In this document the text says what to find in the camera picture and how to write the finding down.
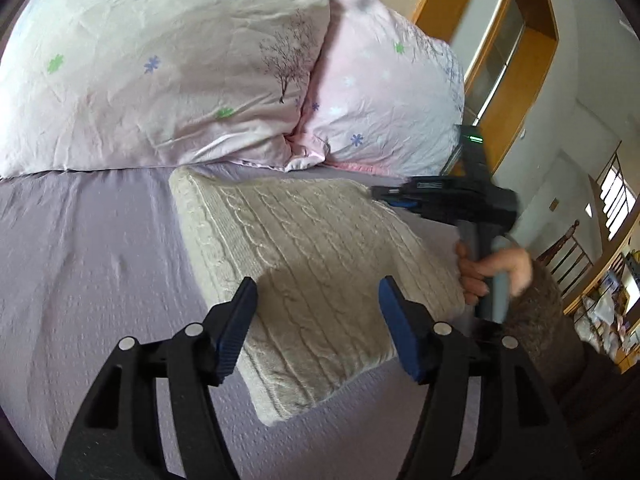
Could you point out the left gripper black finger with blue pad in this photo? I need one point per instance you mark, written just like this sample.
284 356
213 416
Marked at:
520 432
149 413

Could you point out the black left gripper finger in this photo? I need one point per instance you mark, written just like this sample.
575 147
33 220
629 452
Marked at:
392 197

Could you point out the dark fuzzy sleeve forearm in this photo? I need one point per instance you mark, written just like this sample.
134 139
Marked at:
598 402

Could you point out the person's right hand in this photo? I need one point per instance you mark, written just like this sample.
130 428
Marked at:
513 261

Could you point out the dark wooden chair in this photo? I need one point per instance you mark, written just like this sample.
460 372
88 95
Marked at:
566 260

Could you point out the pink floral pillow right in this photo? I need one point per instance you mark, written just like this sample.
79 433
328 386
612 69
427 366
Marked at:
384 98

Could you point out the pink floral pillow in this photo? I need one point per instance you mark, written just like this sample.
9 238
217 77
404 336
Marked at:
121 84
384 98

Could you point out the wooden bookshelf with items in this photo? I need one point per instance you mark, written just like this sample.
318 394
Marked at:
605 304

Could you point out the lavender textured bed sheet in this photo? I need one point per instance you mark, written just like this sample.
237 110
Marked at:
90 257

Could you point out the wooden framed wardrobe door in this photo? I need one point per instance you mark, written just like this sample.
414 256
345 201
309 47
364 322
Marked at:
506 48

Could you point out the pink floral pillow left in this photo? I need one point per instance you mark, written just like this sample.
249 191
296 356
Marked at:
121 84

